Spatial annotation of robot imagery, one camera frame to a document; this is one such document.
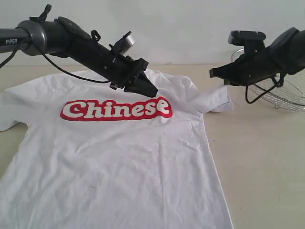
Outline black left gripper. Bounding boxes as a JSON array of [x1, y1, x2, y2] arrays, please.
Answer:
[[69, 38, 157, 97]]

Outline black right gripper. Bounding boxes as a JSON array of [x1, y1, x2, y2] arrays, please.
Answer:
[[209, 40, 279, 86]]

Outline white t-shirt red print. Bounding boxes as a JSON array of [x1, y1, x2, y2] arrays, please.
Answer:
[[0, 70, 233, 229]]

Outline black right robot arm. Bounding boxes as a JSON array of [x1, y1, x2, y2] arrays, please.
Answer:
[[209, 27, 305, 86]]

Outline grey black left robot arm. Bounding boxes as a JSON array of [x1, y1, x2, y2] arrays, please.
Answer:
[[0, 17, 158, 98]]

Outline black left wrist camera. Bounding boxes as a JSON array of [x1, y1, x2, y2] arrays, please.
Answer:
[[109, 31, 136, 55]]

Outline black right camera cable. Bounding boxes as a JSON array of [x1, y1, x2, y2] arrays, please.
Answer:
[[244, 71, 286, 104]]

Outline black camera cable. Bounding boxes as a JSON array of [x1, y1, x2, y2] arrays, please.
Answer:
[[244, 71, 286, 104], [0, 3, 112, 83]]

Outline metal wire mesh basket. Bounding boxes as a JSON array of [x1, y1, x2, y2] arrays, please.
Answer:
[[231, 48, 305, 113]]

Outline black left camera cable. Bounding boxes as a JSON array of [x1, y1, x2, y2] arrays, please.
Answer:
[[0, 3, 112, 83]]

